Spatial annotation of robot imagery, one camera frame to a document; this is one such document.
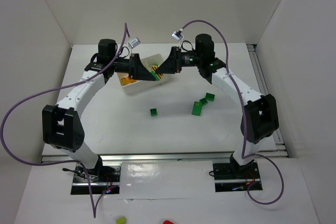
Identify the aluminium rail right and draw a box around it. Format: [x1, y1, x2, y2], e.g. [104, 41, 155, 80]
[246, 44, 285, 145]

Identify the aluminium rail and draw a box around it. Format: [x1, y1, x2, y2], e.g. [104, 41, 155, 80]
[41, 146, 288, 163]
[246, 44, 285, 145]

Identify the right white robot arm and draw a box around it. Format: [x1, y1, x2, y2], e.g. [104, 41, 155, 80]
[156, 34, 279, 174]

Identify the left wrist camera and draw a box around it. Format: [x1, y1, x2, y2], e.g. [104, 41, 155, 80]
[127, 37, 141, 49]

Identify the white divided plastic bin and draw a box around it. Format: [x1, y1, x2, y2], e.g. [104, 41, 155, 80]
[116, 54, 170, 95]

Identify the lime lego off table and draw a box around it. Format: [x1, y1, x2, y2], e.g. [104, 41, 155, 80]
[115, 217, 126, 224]

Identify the small dark green lego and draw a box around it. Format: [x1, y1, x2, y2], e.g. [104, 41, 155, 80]
[150, 108, 157, 116]

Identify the small orange lego brick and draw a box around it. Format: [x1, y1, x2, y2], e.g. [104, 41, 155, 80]
[120, 77, 136, 86]

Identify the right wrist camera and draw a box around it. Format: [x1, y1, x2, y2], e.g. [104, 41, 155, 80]
[172, 29, 183, 41]

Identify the dark green lego square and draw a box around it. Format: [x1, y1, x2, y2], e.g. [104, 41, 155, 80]
[199, 98, 208, 106]

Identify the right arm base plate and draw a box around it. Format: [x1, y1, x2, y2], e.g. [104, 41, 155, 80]
[208, 162, 263, 193]

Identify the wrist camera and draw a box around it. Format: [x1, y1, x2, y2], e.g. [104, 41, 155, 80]
[172, 29, 183, 41]
[127, 37, 141, 49]

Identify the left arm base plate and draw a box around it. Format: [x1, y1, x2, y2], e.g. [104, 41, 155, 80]
[70, 164, 121, 195]

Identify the aluminium rail front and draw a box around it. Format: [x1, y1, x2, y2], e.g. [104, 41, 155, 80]
[41, 146, 288, 163]

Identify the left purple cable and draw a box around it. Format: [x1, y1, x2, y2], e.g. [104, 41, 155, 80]
[1, 23, 131, 219]

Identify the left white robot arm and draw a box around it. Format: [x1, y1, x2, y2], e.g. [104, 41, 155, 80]
[42, 39, 155, 176]

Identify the red object bottom edge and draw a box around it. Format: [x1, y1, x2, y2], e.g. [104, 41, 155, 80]
[163, 220, 174, 224]

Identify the large dark green lego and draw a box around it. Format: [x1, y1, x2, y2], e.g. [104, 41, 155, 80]
[191, 101, 203, 116]

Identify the yellow orange lego brick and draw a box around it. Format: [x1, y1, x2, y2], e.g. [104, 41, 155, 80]
[150, 65, 163, 81]

